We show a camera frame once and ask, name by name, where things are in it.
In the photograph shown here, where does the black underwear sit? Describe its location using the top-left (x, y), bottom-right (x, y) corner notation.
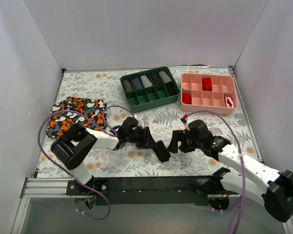
top-left (151, 141), bottom-right (171, 163)
top-left (165, 82), bottom-right (178, 96)

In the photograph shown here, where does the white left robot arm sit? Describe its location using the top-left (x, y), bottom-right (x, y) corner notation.
top-left (51, 117), bottom-right (166, 195)

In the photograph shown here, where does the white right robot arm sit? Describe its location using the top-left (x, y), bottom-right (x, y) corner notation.
top-left (168, 118), bottom-right (293, 223)

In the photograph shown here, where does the red rolled underwear lower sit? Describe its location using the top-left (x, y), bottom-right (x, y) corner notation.
top-left (182, 93), bottom-right (191, 105)

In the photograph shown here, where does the black rolled underwear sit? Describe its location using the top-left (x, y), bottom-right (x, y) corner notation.
top-left (165, 82), bottom-right (178, 96)

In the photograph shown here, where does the red white rolled underwear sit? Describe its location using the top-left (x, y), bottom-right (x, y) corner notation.
top-left (224, 96), bottom-right (234, 108)

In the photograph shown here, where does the brown rolled underwear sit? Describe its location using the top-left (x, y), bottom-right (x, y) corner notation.
top-left (123, 80), bottom-right (134, 93)

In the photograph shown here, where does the red rolled underwear upper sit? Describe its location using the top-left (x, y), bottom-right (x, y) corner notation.
top-left (202, 78), bottom-right (212, 91)

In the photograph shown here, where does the blue striped rolled underwear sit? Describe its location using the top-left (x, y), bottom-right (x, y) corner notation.
top-left (131, 78), bottom-right (144, 91)

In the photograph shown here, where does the grey white striped rolled underwear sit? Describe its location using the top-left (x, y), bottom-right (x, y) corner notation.
top-left (159, 71), bottom-right (171, 83)

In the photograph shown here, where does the orange camouflage underwear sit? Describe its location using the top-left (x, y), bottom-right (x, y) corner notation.
top-left (46, 97), bottom-right (107, 139)

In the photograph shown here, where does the pink divided organizer box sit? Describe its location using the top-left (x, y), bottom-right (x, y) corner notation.
top-left (181, 73), bottom-right (239, 115)

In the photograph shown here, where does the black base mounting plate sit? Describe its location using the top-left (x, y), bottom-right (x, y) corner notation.
top-left (66, 175), bottom-right (234, 210)

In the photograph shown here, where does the green divided organizer box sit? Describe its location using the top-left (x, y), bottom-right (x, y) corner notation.
top-left (120, 66), bottom-right (180, 113)

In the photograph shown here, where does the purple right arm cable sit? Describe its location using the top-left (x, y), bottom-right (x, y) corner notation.
top-left (180, 111), bottom-right (247, 234)

